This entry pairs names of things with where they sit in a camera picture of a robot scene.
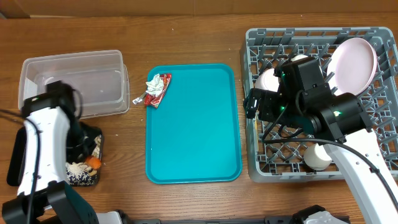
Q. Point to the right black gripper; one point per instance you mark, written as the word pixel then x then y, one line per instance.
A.
pixel 273 103

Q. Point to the white bowl with food scraps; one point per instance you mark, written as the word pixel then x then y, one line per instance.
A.
pixel 267 80

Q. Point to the small white bowl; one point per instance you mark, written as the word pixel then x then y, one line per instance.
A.
pixel 298 57

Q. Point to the white paper cup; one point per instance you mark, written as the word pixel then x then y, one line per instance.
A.
pixel 316 157

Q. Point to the large white plate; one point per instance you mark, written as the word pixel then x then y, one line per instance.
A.
pixel 352 67

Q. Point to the red foil wrapper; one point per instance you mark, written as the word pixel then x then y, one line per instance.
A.
pixel 156 90

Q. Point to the orange carrot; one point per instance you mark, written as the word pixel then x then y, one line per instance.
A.
pixel 93 162

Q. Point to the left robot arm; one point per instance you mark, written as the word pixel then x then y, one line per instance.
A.
pixel 54 137

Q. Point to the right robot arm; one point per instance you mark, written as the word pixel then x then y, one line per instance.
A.
pixel 338 123

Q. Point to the grey dishwasher rack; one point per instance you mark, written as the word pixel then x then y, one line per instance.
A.
pixel 265 48

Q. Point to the teal serving tray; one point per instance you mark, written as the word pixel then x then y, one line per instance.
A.
pixel 193 136

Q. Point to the clear plastic storage bin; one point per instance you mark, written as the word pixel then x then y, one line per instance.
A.
pixel 101 78

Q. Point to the black plastic tray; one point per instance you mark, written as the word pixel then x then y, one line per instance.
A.
pixel 16 166

